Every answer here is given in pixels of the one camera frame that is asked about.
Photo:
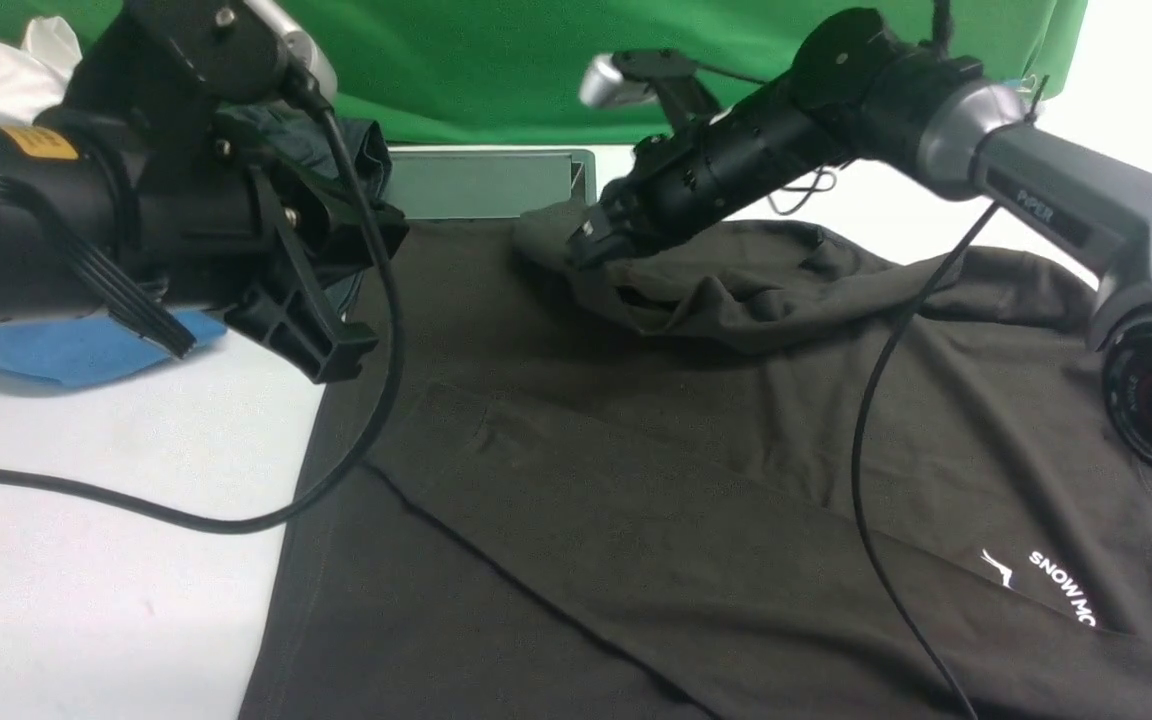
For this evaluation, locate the green backdrop cloth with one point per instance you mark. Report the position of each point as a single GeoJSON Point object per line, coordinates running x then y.
{"type": "Point", "coordinates": [510, 71]}

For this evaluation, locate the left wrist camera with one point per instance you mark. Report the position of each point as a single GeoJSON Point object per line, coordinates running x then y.
{"type": "Point", "coordinates": [242, 52]}

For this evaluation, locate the gray long-sleeved shirt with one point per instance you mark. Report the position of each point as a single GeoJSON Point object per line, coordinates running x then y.
{"type": "Point", "coordinates": [626, 495]}

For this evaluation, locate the blue crumpled shirt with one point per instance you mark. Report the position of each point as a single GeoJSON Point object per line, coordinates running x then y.
{"type": "Point", "coordinates": [81, 353]}

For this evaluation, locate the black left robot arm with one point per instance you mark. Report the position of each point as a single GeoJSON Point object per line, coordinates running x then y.
{"type": "Point", "coordinates": [52, 184]}

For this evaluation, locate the blue binder clip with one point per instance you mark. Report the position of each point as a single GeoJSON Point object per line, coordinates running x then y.
{"type": "Point", "coordinates": [1026, 87]}

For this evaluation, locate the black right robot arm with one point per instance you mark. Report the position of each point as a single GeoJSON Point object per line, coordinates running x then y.
{"type": "Point", "coordinates": [857, 92]}

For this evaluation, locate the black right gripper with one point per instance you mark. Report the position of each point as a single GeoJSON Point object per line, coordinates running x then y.
{"type": "Point", "coordinates": [670, 194]}

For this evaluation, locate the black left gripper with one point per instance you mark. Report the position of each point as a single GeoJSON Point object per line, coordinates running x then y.
{"type": "Point", "coordinates": [208, 214]}

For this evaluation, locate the white crumpled cloth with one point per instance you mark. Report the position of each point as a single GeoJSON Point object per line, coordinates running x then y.
{"type": "Point", "coordinates": [34, 75]}

